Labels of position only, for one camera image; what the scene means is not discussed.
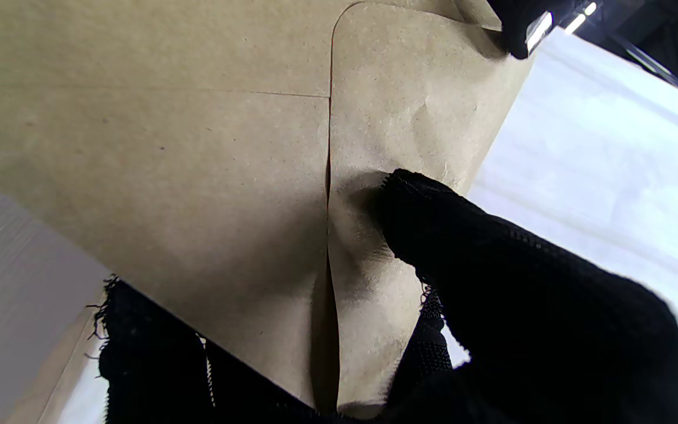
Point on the brown paper envelope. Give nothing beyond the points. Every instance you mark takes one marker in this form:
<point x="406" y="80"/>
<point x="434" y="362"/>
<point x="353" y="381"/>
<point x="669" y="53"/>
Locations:
<point x="198" y="147"/>

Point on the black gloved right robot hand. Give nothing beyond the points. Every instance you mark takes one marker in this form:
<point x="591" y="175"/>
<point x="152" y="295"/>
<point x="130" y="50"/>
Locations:
<point x="551" y="341"/>

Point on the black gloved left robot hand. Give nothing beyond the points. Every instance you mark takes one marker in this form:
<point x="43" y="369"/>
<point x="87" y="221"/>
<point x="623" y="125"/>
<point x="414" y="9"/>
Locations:
<point x="518" y="23"/>

